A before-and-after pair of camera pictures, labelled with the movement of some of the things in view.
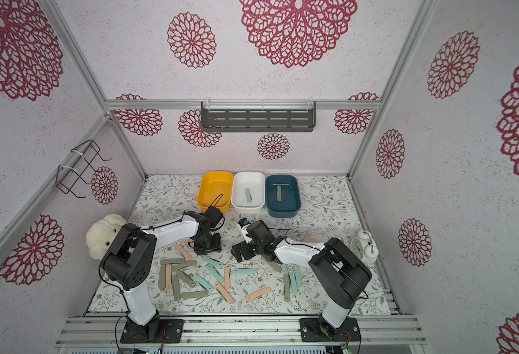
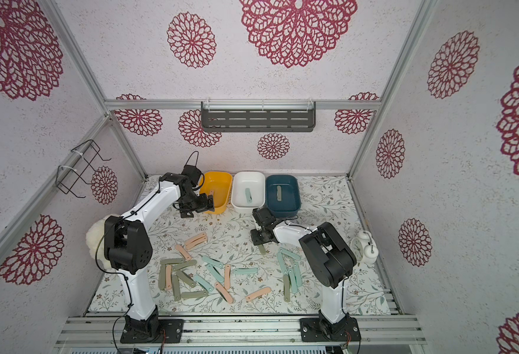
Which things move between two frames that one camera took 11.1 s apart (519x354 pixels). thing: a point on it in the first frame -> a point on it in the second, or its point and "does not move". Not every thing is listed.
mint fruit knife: (248, 195) does not move
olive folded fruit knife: (286, 287) does not move
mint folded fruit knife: (297, 275) does not move
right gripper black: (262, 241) -> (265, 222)
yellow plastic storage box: (211, 185) does not move
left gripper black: (217, 245) -> (205, 206)
